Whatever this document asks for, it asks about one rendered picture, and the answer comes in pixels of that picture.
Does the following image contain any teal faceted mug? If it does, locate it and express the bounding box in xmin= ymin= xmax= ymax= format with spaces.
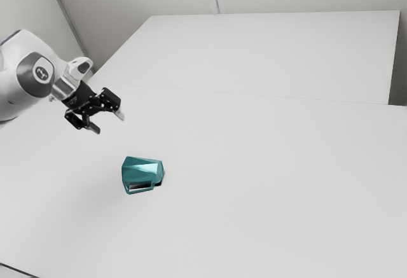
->
xmin=121 ymin=155 xmax=165 ymax=195

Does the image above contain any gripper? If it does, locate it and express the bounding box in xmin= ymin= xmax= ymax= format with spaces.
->
xmin=60 ymin=80 xmax=125 ymax=135

